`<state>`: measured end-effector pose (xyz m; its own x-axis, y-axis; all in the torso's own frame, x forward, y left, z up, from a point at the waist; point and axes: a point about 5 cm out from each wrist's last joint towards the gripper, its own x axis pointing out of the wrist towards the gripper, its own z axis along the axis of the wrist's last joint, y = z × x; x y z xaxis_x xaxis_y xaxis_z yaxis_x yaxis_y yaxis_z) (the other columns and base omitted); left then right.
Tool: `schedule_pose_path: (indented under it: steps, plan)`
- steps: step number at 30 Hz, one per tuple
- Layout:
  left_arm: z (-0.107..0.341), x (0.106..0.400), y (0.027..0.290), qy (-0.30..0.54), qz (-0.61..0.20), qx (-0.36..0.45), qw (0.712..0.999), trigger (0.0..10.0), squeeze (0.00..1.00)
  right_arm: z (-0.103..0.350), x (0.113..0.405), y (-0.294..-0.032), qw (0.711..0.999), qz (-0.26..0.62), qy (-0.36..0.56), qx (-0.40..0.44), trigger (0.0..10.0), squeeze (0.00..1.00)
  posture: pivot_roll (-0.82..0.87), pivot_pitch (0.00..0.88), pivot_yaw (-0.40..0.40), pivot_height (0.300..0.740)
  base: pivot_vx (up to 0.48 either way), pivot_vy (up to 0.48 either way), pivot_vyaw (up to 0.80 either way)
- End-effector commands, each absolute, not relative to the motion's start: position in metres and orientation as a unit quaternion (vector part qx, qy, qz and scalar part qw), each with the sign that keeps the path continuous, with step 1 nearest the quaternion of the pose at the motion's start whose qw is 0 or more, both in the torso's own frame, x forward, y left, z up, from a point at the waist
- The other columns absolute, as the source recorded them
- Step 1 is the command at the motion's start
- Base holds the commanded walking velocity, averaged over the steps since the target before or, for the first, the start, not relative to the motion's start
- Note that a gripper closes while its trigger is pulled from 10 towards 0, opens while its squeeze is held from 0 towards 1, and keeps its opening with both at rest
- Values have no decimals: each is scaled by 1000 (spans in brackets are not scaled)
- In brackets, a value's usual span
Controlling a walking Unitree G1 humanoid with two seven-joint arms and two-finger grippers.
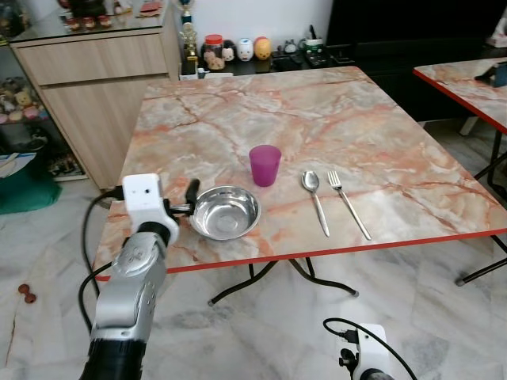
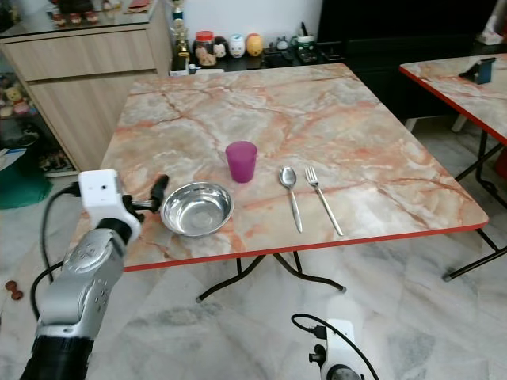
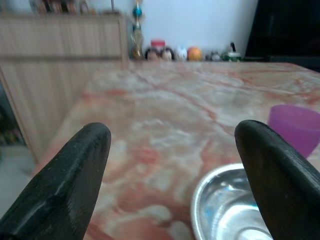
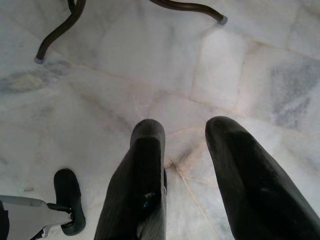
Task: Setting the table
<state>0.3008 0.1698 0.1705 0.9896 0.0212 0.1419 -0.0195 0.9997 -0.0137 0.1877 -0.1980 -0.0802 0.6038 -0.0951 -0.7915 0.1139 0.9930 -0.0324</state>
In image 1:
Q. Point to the black phone holder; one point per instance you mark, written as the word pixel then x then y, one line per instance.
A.
pixel 497 75

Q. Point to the gold trophy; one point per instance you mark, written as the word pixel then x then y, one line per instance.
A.
pixel 188 39

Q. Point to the black television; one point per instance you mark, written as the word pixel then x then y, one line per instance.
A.
pixel 412 24

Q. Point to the steel spoon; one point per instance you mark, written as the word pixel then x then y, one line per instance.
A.
pixel 310 182

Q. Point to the white round figurine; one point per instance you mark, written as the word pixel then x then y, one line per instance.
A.
pixel 245 50

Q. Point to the yellow egg figurine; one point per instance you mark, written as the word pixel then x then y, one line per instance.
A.
pixel 262 49

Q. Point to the marble top folding table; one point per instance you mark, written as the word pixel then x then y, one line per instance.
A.
pixel 317 119
pixel 463 83

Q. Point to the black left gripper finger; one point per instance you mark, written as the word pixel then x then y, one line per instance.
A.
pixel 192 191

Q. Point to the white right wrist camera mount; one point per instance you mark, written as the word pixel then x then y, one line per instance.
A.
pixel 368 344

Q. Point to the white and green mug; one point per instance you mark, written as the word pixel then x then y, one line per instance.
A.
pixel 314 41

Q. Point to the small brown floor item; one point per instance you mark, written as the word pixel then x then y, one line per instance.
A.
pixel 27 294

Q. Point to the red lidded jar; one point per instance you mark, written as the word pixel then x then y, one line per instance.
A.
pixel 214 54

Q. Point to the green bag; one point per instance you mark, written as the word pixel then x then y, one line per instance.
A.
pixel 28 190

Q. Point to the light wooden cabinet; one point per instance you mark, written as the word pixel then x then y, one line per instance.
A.
pixel 103 87

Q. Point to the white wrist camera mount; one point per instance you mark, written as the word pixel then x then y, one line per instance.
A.
pixel 368 344
pixel 142 194

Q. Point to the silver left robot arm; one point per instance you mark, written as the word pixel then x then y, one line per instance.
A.
pixel 131 285

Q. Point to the glass shelf with toys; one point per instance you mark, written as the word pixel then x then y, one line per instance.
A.
pixel 24 103

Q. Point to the stainless steel bowl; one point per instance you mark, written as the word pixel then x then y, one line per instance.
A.
pixel 226 215

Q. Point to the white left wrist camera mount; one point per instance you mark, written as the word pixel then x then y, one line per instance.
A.
pixel 142 194

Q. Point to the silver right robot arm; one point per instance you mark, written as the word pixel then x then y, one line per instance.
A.
pixel 372 375

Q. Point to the purple plastic cup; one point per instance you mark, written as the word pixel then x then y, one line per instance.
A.
pixel 264 166

